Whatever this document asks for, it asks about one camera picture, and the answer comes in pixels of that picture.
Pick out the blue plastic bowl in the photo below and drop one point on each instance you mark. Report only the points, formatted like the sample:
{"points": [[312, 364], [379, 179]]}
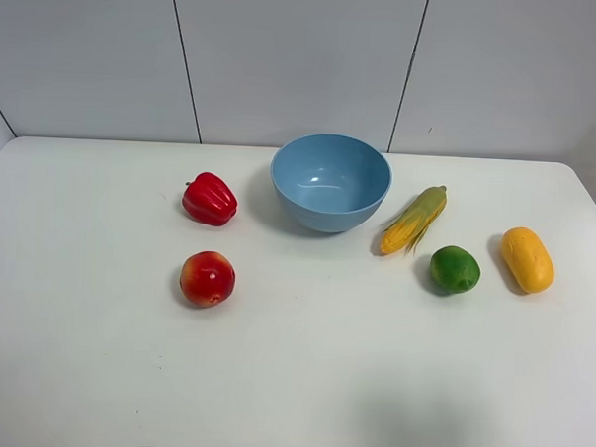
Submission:
{"points": [[329, 182]]}

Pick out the yellow mango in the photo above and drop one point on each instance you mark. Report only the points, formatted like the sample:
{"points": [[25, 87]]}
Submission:
{"points": [[527, 259]]}

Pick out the red bell pepper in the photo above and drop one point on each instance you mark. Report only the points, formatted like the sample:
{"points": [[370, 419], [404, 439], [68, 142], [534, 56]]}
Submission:
{"points": [[209, 200]]}

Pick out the green lime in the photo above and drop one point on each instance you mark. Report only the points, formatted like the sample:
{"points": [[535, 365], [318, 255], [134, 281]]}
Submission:
{"points": [[454, 270]]}

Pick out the yellow corn cob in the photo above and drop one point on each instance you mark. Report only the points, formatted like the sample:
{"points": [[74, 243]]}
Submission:
{"points": [[408, 229]]}

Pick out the red pomegranate fruit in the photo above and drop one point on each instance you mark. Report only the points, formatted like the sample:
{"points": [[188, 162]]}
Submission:
{"points": [[207, 279]]}

